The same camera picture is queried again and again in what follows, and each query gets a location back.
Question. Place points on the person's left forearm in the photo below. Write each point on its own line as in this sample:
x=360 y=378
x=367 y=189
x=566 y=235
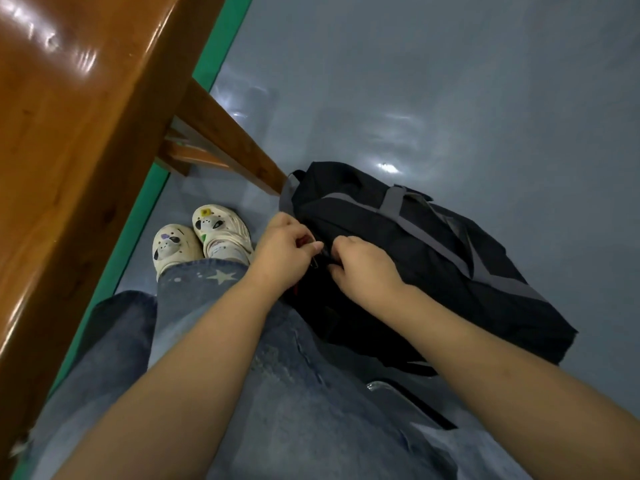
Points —
x=170 y=395

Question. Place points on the person's right forearm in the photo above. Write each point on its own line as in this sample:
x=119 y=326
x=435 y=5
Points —
x=520 y=385

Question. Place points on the person's white shoe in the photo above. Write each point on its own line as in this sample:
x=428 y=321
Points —
x=222 y=230
x=175 y=245

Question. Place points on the person's grey trousers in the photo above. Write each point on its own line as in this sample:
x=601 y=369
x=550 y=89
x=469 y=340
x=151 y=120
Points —
x=280 y=405

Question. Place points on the person's right hand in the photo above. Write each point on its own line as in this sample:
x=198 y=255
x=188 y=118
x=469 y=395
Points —
x=368 y=275

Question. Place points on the person's left hand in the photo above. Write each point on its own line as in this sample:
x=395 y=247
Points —
x=282 y=253

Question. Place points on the brown wooden bench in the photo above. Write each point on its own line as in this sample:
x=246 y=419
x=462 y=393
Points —
x=80 y=145

